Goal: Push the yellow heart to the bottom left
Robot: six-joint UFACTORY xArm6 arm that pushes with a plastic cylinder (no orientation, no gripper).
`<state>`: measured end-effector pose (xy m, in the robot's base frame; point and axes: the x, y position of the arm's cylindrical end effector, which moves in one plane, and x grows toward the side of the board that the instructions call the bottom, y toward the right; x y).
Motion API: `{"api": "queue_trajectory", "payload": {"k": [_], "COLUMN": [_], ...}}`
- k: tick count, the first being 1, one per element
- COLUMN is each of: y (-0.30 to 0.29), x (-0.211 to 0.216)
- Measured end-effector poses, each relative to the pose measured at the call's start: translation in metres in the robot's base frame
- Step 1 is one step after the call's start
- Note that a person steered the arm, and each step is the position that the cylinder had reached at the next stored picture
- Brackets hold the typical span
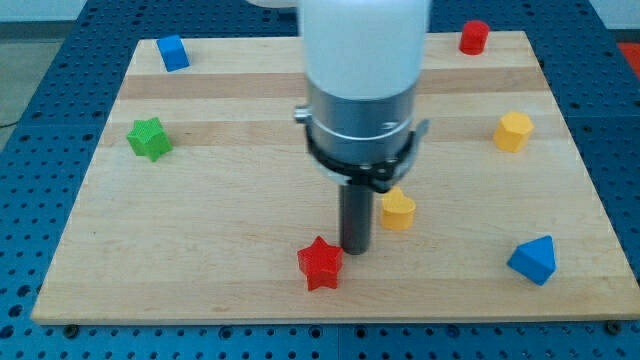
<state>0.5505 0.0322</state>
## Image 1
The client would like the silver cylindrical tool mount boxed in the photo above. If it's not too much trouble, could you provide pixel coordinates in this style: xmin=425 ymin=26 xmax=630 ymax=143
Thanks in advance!
xmin=294 ymin=81 xmax=430 ymax=193

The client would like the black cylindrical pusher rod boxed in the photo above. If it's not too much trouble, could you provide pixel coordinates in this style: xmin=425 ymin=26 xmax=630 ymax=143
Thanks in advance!
xmin=339 ymin=185 xmax=374 ymax=255

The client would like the yellow heart block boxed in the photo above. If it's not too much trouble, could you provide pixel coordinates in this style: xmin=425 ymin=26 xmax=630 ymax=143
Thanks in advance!
xmin=381 ymin=186 xmax=416 ymax=230

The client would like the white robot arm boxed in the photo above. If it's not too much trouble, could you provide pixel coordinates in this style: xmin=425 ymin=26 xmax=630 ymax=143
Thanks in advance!
xmin=250 ymin=0 xmax=431 ymax=255

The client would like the red star block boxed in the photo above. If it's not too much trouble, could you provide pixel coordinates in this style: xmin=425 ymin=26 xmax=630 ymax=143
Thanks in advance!
xmin=297 ymin=236 xmax=343 ymax=291

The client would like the yellow hexagon block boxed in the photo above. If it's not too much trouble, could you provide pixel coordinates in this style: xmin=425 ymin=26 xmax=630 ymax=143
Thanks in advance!
xmin=493 ymin=111 xmax=535 ymax=153

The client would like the red cylinder block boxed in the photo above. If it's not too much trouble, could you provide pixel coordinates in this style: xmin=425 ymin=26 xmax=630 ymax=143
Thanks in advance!
xmin=459 ymin=20 xmax=490 ymax=56

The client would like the wooden board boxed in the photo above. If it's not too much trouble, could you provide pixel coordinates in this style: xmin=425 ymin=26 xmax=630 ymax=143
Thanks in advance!
xmin=32 ymin=31 xmax=639 ymax=325

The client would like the blue triangle block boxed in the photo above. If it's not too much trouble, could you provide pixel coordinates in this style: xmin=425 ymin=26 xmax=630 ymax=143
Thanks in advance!
xmin=507 ymin=235 xmax=556 ymax=286

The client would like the blue cube block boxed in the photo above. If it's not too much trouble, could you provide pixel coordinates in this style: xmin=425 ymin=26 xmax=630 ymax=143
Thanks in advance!
xmin=156 ymin=35 xmax=190 ymax=72

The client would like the green star block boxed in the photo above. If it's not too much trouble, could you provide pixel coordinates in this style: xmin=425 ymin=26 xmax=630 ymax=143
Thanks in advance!
xmin=126 ymin=117 xmax=173 ymax=162

